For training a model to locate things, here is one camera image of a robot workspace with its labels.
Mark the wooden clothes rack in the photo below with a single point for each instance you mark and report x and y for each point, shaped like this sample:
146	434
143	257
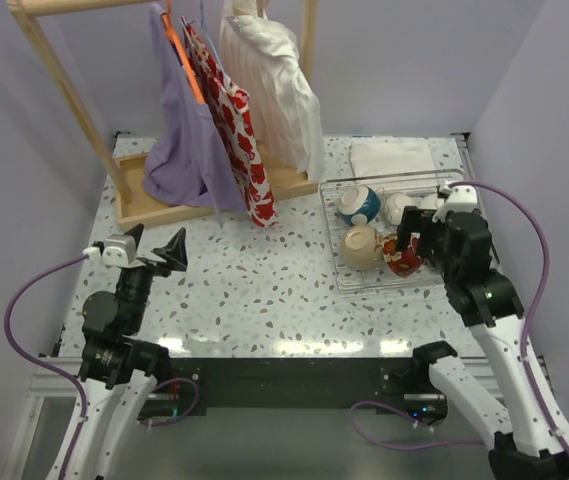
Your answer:
134	205

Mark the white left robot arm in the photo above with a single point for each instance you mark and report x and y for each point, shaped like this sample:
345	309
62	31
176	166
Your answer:
117	371

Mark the red white floral garment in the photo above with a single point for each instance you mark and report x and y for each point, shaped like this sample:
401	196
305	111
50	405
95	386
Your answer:
229	107

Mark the folded white cloth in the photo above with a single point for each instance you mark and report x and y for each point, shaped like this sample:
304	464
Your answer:
381	157

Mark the metal wire dish rack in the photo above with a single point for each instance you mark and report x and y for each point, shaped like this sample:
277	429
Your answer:
417	185

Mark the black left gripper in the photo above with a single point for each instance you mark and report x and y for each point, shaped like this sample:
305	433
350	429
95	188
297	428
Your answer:
149	264

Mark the red floral bowl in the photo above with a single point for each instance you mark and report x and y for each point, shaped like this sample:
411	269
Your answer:
401	263

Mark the beige ceramic bowl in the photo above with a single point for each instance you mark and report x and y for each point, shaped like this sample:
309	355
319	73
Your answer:
360	248

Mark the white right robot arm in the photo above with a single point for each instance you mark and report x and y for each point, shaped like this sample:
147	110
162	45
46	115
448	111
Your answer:
525	432

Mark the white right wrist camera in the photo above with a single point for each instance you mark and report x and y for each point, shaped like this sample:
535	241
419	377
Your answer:
458	198

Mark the blue clothes hanger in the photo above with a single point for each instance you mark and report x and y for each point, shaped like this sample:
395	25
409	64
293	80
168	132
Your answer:
201	24

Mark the orange clothes hanger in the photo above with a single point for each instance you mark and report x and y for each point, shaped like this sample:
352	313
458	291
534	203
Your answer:
176	43

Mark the white ceramic bowl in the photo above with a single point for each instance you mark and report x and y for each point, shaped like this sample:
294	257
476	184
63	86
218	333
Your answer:
430	202

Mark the purple hanging garment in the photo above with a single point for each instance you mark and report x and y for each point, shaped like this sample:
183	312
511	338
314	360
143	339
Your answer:
188	165

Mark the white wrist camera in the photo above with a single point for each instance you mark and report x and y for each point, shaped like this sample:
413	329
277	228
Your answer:
458	198
115	251

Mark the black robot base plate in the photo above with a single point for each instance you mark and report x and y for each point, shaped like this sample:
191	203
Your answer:
308	383

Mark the white pleated garment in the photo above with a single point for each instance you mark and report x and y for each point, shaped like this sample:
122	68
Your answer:
261	57

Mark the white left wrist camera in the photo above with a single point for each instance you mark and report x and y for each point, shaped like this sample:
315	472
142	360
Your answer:
115	251

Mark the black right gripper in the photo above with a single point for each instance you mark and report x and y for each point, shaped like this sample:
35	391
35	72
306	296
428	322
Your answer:
411	222

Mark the blue white dotted bowl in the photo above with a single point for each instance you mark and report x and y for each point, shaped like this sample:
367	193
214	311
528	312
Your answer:
358	205

